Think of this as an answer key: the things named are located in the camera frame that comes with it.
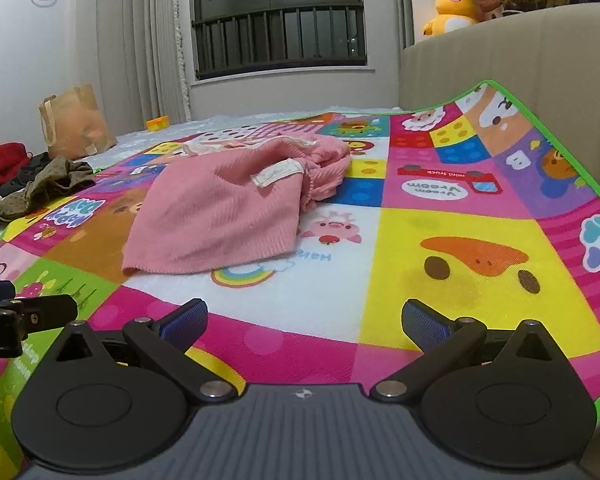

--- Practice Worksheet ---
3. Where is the brown paper bag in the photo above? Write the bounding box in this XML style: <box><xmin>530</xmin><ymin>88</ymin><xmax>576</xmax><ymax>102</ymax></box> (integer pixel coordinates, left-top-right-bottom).
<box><xmin>38</xmin><ymin>84</ymin><xmax>117</xmax><ymax>160</ymax></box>

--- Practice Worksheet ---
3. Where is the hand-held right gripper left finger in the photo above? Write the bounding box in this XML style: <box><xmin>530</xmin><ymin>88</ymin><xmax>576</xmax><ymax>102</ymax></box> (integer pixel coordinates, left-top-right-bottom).
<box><xmin>55</xmin><ymin>298</ymin><xmax>246</xmax><ymax>403</ymax></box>

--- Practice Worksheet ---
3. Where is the black garment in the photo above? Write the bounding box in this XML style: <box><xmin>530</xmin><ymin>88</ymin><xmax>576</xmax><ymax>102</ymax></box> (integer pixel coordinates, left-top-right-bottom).
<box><xmin>0</xmin><ymin>152</ymin><xmax>51</xmax><ymax>197</ymax></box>

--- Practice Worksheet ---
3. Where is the yellow duck plush toy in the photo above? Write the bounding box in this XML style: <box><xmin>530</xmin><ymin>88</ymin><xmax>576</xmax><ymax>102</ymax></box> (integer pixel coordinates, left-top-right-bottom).
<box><xmin>422</xmin><ymin>0</ymin><xmax>481</xmax><ymax>38</ymax></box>

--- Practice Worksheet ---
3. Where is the olive dotted garment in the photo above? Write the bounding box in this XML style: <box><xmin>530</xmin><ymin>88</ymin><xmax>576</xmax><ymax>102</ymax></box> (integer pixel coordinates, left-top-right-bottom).
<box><xmin>0</xmin><ymin>156</ymin><xmax>97</xmax><ymax>225</ymax></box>

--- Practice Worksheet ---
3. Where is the white curtain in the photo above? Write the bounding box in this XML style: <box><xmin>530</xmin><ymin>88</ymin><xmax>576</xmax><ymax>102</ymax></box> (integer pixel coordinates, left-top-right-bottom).
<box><xmin>97</xmin><ymin>0</ymin><xmax>193</xmax><ymax>133</ymax></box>

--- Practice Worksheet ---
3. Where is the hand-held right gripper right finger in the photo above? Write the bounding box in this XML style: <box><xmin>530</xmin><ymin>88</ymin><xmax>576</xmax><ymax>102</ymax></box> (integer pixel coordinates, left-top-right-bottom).
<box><xmin>370</xmin><ymin>298</ymin><xmax>556</xmax><ymax>403</ymax></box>

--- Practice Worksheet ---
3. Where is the colourful cartoon play mat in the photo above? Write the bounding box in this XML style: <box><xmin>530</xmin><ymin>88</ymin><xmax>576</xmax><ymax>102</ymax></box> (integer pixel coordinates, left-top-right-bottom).
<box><xmin>0</xmin><ymin>79</ymin><xmax>600</xmax><ymax>480</ymax></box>

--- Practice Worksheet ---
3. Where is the beige padded headboard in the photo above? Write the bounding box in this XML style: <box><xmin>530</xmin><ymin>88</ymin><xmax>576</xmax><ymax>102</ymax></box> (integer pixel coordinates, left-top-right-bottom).
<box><xmin>399</xmin><ymin>1</ymin><xmax>600</xmax><ymax>196</ymax></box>

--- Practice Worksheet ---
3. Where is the pink corduroy garment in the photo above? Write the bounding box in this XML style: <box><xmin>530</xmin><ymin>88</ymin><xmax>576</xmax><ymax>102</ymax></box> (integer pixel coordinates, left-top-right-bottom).
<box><xmin>121</xmin><ymin>134</ymin><xmax>352</xmax><ymax>276</ymax></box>

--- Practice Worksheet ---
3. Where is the red garment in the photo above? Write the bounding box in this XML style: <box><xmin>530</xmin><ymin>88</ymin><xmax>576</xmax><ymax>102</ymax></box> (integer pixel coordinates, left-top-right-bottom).
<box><xmin>0</xmin><ymin>142</ymin><xmax>31</xmax><ymax>190</ymax></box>

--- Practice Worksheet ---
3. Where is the window with black railing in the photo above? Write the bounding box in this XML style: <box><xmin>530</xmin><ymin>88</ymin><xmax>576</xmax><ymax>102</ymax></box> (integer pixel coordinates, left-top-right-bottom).
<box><xmin>191</xmin><ymin>0</ymin><xmax>368</xmax><ymax>81</ymax></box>

